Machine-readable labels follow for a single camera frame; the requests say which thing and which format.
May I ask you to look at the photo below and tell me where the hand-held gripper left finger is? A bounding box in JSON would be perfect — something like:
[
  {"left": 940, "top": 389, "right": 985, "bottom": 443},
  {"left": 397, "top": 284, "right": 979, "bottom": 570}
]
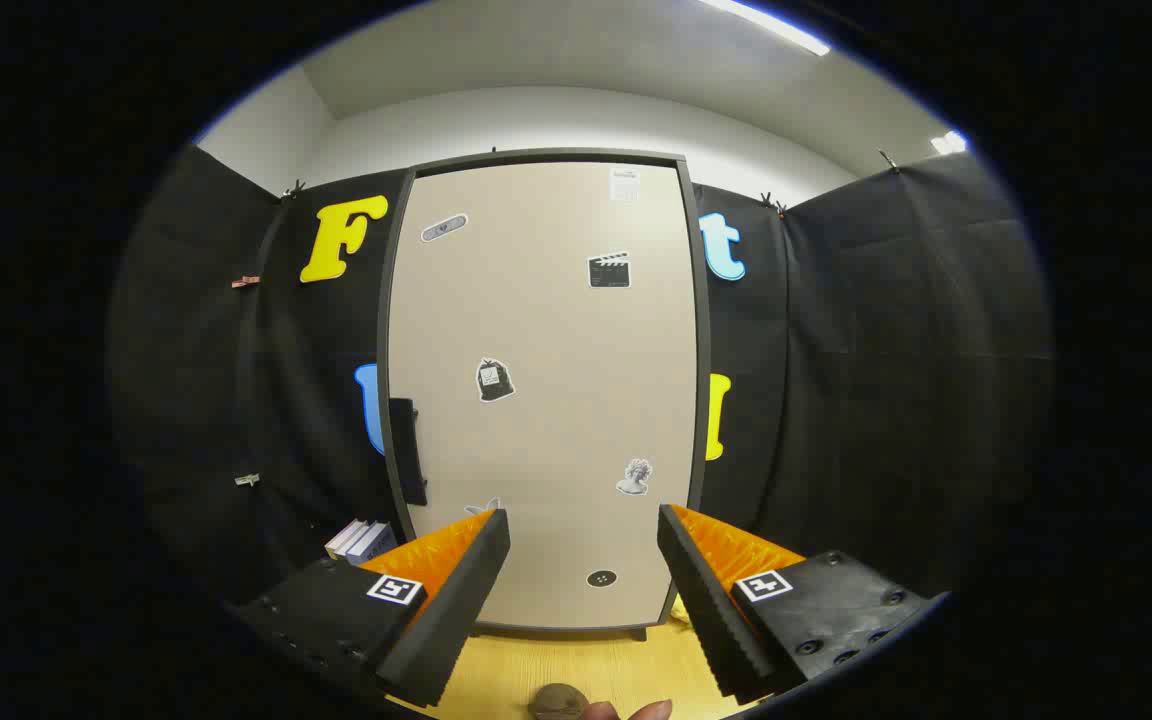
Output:
[{"left": 226, "top": 508, "right": 512, "bottom": 709}]

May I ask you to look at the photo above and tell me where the long ceiling light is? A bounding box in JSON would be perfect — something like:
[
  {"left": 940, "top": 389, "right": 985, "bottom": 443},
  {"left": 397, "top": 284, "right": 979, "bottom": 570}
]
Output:
[{"left": 701, "top": 0, "right": 832, "bottom": 57}]

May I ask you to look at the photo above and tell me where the beige paperback book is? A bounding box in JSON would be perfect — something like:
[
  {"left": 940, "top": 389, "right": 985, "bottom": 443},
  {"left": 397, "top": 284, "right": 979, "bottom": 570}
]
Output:
[{"left": 326, "top": 518, "right": 369, "bottom": 559}]

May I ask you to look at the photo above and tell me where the black backdrop cloth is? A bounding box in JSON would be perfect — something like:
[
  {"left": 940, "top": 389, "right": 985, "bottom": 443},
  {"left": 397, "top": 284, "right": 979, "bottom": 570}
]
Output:
[{"left": 111, "top": 145, "right": 1052, "bottom": 621}]

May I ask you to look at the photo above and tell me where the black door handle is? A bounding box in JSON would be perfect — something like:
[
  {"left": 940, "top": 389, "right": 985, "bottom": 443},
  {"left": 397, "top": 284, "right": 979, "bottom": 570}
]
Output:
[{"left": 389, "top": 398, "right": 429, "bottom": 507}]

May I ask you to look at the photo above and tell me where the blue paperback book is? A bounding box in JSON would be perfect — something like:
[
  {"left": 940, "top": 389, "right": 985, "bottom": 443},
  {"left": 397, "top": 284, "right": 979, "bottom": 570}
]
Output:
[{"left": 348, "top": 522, "right": 399, "bottom": 566}]

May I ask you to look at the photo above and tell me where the brown plush shoe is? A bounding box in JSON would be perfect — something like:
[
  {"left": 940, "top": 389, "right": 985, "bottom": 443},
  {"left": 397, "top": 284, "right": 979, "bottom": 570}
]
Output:
[{"left": 528, "top": 684, "right": 589, "bottom": 720}]

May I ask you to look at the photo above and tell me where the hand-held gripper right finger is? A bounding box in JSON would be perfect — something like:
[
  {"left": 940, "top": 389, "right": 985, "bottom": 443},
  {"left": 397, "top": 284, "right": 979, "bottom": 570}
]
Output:
[{"left": 657, "top": 504, "right": 947, "bottom": 705}]

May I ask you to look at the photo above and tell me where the grey shoe cabinet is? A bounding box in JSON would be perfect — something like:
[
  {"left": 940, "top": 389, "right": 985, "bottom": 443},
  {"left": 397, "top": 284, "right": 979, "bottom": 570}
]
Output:
[{"left": 377, "top": 148, "right": 713, "bottom": 641}]

